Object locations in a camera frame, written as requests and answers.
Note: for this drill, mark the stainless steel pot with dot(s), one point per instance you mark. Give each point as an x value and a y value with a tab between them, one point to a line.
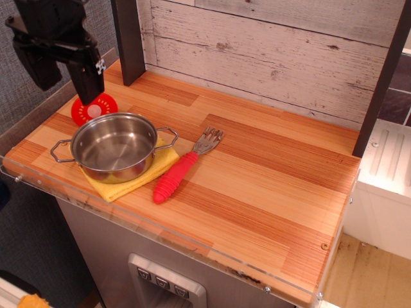
115	148

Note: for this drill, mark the red toy tomato slice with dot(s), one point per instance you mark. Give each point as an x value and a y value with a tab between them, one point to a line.
104	104

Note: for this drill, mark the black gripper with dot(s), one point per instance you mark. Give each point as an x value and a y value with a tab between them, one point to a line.
47	32

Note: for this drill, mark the red-handled metal fork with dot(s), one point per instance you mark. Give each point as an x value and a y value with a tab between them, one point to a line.
171	180

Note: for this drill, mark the silver dispenser panel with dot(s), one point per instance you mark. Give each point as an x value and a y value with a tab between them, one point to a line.
163	282

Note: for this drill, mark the dark left cabinet post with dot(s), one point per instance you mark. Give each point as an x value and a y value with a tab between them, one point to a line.
128	34

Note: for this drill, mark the clear acrylic edge guard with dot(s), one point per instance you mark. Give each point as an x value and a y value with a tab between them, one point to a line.
273	226

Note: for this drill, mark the dark right cabinet post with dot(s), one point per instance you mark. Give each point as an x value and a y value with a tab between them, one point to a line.
395	50

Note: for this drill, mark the grey toy fridge cabinet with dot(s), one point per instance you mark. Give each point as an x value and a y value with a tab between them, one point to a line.
106	246

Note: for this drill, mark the yellow folded cloth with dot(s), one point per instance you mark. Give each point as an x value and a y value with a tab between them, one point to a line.
161	163

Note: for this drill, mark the dark cabinet post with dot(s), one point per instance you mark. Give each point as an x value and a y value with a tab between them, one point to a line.
128	34
395	50

